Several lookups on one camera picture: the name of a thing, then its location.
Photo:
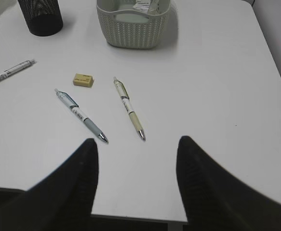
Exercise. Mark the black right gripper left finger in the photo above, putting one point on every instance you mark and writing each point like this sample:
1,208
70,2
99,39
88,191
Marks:
62,201

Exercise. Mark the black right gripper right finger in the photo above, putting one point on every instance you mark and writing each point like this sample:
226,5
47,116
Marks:
215,200

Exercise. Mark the white waste paper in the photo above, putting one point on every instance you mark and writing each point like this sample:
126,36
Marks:
146,6

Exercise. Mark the blue grip pen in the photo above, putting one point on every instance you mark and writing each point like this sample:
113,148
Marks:
74,107

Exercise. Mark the yellow eraser right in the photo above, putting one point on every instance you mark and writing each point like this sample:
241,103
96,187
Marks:
83,80

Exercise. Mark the beige grip pen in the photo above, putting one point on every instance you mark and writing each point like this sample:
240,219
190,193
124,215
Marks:
129,109

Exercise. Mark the grey grip pen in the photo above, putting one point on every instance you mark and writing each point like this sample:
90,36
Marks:
17,68

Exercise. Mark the black mesh pen holder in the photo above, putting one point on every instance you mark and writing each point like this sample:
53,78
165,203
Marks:
43,17

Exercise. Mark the green plastic woven basket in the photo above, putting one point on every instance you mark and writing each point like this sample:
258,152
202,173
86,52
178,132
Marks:
124,25

